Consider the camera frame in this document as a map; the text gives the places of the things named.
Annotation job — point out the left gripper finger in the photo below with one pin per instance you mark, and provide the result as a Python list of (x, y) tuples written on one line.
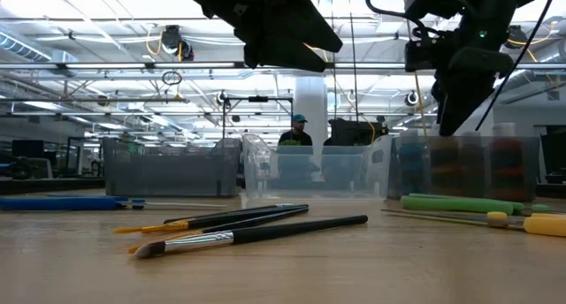
[(274, 47), (305, 25)]

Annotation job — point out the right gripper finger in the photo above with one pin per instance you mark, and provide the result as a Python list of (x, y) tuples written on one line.
[(460, 105)]

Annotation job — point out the blue paint bottle white cap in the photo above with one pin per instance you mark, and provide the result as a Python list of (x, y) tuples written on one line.
[(411, 162)]

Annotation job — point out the red paint bottle white cap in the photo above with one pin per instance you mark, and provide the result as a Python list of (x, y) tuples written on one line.
[(506, 171)]

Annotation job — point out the black paintbrush gold ferrule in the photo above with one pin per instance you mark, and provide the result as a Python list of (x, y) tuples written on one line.
[(177, 226), (247, 225)]

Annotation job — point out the thin black paintbrush silver ferrule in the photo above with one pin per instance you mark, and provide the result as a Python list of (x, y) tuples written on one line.
[(199, 216)]

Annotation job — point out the thick black paintbrush silver ferrule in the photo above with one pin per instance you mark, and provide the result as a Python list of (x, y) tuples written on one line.
[(287, 232)]

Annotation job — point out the white building column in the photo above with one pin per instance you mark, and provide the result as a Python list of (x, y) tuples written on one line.
[(311, 101)]

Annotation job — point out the grey plastic bin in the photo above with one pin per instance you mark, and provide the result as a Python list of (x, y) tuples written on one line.
[(168, 176), (424, 184)]

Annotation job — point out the person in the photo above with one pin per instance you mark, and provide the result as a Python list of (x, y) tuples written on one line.
[(295, 138)]

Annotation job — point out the small green plant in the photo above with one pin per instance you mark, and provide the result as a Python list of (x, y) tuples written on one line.
[(292, 142)]

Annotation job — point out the black monitor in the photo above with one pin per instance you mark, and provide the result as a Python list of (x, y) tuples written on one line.
[(27, 148), (354, 134)]

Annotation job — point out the clear plastic bin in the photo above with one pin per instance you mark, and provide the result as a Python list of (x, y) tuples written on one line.
[(265, 180)]

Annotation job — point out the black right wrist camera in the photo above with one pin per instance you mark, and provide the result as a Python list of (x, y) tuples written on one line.
[(420, 56)]

